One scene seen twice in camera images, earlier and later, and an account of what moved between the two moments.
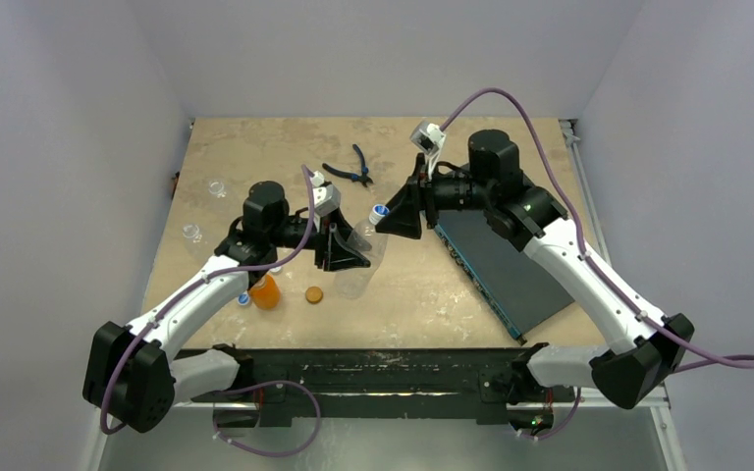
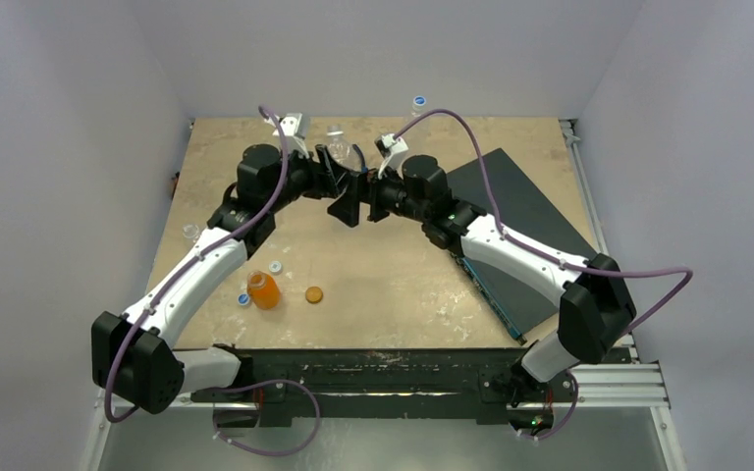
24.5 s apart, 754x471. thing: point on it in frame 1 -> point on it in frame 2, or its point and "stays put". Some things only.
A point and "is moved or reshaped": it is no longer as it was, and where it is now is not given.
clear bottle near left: [190, 231] stays put
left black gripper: [336, 247] -> [320, 183]
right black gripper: [428, 198] -> [377, 197]
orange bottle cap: [314, 294] stays put
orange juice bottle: [266, 292] stays put
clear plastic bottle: [355, 283] is moved or reshaped
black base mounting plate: [384, 383] stays put
